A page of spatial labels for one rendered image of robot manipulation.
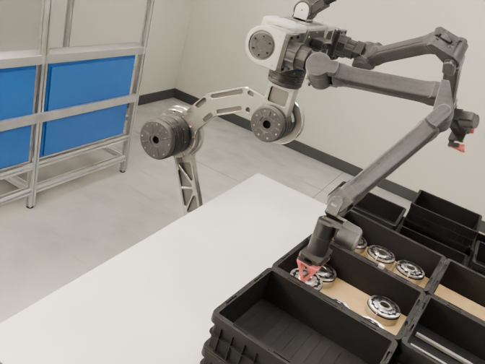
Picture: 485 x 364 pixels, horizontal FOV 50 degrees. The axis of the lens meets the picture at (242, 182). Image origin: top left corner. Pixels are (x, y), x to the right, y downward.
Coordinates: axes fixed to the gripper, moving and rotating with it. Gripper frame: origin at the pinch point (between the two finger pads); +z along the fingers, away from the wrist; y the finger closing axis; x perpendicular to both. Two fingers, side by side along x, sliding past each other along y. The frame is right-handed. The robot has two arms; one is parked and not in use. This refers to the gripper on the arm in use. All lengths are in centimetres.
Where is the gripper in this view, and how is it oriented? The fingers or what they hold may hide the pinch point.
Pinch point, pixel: (307, 276)
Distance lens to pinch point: 156.7
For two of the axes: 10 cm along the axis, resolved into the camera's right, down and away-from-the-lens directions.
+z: -2.5, 8.7, 4.3
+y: 5.3, -2.5, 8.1
